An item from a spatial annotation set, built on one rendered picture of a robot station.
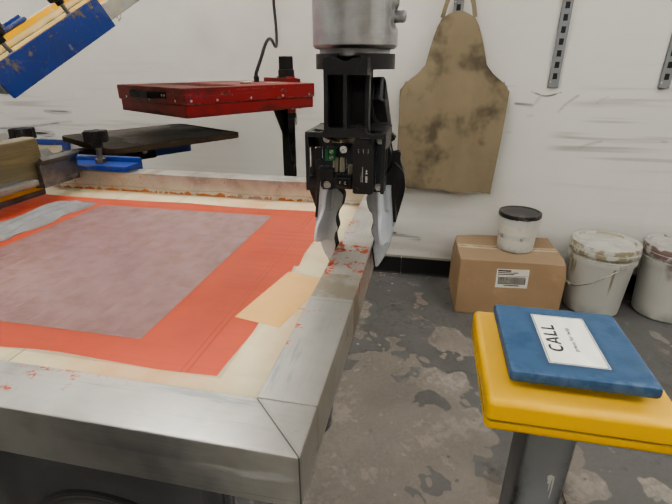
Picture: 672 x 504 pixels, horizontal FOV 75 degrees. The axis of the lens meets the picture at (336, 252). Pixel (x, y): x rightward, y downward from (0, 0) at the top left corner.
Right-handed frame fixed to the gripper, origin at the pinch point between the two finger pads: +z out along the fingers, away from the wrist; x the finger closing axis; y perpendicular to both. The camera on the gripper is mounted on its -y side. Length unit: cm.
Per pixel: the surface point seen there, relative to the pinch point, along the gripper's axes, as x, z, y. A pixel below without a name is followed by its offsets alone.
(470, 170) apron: 30, 33, -194
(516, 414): 14.6, 3.7, 18.5
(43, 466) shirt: -24.3, 13.7, 22.1
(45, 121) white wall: -231, 14, -200
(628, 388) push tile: 21.8, 1.4, 17.1
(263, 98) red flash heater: -52, -8, -112
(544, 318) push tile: 18.0, 1.1, 9.1
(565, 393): 18.2, 2.8, 16.7
